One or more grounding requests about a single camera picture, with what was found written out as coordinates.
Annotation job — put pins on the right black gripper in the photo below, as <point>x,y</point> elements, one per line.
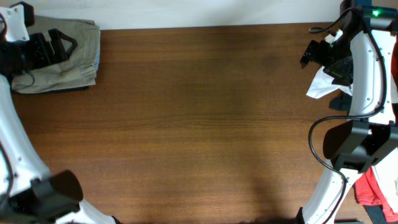
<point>344,74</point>

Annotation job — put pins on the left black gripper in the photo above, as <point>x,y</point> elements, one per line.
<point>43,57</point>

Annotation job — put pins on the grey-green khaki shorts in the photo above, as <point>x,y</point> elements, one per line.
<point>78,71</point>

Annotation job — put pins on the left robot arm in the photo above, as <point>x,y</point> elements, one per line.
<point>30,193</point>

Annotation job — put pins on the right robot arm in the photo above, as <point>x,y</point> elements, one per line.
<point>359,57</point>

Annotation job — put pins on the white crumpled garment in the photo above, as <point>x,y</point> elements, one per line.
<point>322,83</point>

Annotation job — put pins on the dark teal garment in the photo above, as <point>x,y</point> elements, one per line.
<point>342,102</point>

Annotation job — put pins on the folded black garment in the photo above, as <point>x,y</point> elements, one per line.
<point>55,91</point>

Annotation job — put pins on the red garment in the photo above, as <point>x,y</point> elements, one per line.
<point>376,191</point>

